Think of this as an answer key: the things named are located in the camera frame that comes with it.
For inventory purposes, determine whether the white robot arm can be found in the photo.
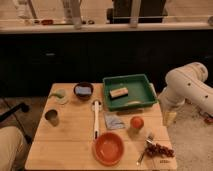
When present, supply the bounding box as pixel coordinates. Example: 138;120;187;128
158;62;213;117

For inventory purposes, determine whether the wooden block eraser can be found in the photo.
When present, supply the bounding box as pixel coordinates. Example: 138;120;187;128
109;87;128;98

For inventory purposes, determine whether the orange plastic bowl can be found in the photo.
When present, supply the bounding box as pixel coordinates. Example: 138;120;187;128
92;132;124;166

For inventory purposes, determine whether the black office chair base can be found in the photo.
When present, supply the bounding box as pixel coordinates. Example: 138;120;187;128
0;103;29;123

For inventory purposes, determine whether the white handled brush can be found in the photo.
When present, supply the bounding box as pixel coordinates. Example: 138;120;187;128
92;100;101;138

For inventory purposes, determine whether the blue grey cloth packet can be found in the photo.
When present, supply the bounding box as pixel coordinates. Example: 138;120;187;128
104;113;125;130

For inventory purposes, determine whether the red grape bunch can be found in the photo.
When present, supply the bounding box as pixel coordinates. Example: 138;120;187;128
146;144;174;157

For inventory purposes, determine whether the metal fork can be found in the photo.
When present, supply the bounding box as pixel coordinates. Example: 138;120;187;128
136;132;154;166

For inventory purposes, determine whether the green plastic tray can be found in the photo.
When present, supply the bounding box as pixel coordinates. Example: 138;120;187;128
103;74;157;111

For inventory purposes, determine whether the orange tomato toy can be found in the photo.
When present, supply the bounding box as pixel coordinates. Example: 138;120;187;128
130;116;144;130

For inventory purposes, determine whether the blue sponge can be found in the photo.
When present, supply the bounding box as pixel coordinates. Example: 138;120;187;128
75;86;91;95

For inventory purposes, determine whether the green pear toy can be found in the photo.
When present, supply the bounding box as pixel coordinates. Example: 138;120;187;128
49;89;66;99

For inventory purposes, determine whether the metal cup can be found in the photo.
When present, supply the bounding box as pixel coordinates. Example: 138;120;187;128
45;109;59;126

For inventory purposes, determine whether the dark brown bowl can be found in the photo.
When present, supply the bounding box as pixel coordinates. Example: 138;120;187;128
73;82;94;100

